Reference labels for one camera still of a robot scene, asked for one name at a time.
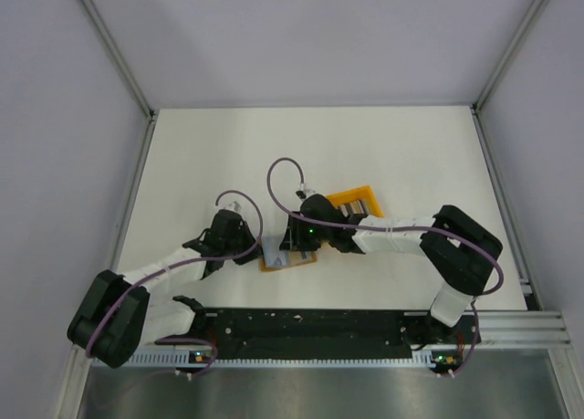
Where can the credit cards in bin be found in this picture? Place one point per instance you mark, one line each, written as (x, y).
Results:
(356, 207)

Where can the aluminium frame post left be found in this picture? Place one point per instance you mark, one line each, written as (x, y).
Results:
(116, 57)

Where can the yellow leather card holder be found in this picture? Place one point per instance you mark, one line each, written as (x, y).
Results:
(274, 259)

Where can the aluminium frame post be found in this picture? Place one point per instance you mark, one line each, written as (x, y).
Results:
(519, 37)
(116, 57)

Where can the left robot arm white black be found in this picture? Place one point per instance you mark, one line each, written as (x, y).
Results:
(122, 312)

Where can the yellow plastic bin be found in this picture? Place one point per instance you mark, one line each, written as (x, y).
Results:
(364, 192)

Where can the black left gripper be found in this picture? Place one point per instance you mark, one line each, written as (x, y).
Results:
(253, 255)

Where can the aluminium frame post right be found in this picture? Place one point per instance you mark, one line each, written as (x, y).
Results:
(519, 37)

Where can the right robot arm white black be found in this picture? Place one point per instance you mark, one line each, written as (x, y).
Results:
(462, 251)

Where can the metal sheet front panel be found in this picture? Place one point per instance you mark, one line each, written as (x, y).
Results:
(494, 385)

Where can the grey slotted cable duct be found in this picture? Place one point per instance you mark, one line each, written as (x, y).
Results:
(184, 359)

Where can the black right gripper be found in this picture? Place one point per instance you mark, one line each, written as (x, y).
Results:
(294, 239)

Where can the aluminium frame rail front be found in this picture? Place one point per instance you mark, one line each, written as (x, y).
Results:
(516, 328)

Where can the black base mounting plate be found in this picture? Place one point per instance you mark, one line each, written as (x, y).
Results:
(324, 333)

